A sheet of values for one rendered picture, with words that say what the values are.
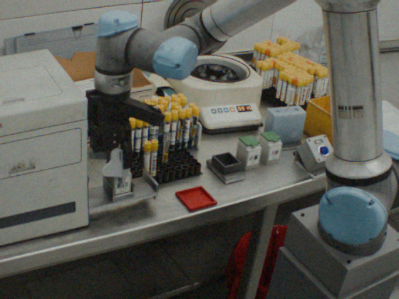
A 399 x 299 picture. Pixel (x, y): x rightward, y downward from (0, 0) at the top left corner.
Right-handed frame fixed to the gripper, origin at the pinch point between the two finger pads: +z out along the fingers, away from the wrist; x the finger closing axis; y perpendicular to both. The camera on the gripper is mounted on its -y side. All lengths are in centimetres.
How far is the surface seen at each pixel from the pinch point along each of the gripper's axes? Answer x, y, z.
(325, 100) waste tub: -13, -69, 0
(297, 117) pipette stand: -7, -53, 0
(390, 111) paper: -10, -100, 7
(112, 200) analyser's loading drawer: 2.4, 2.5, 4.6
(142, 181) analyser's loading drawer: -1.4, -6.7, 4.6
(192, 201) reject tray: 4.4, -16.1, 8.4
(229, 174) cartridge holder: 0.2, -28.6, 7.2
